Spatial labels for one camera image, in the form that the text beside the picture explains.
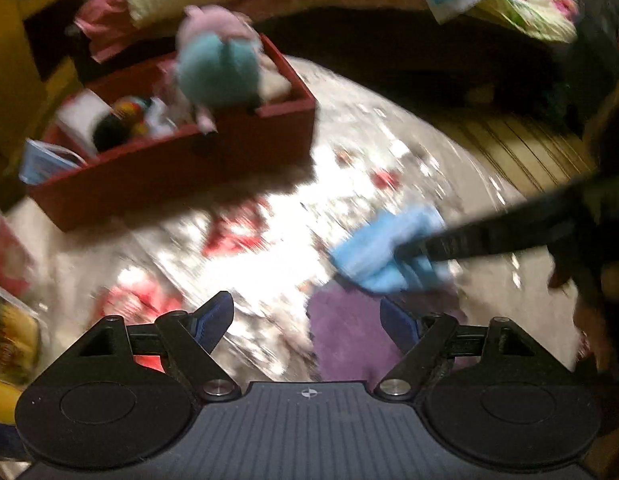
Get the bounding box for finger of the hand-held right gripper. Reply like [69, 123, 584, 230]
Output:
[395, 177, 597, 267]

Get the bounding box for colourful striped toy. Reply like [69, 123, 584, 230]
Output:
[112, 96, 153, 137]

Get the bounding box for light blue towel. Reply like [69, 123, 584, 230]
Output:
[329, 206, 453, 296]

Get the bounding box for slatted bamboo mat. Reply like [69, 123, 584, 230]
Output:
[429, 112, 597, 198]

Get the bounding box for wooden nightstand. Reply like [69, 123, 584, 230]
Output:
[0, 0, 108, 161]

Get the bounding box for purple towel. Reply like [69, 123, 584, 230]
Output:
[308, 280, 473, 383]

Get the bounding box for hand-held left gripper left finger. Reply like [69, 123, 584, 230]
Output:
[74, 291, 241, 402]

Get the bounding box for yellow packet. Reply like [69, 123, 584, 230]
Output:
[0, 280, 43, 386]

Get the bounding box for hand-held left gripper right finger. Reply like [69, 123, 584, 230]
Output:
[372, 297, 546, 402]

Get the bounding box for teal pink plush toy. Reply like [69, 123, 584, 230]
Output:
[170, 4, 265, 133]

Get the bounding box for person's right hand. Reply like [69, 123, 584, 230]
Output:
[547, 240, 619, 376]

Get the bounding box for blue white booklet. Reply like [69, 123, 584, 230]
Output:
[18, 139, 88, 186]

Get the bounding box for white cloth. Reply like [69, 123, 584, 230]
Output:
[57, 89, 110, 157]

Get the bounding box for black plush toy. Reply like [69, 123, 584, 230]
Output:
[92, 114, 131, 153]

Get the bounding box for red storage box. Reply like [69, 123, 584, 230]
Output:
[26, 34, 317, 233]

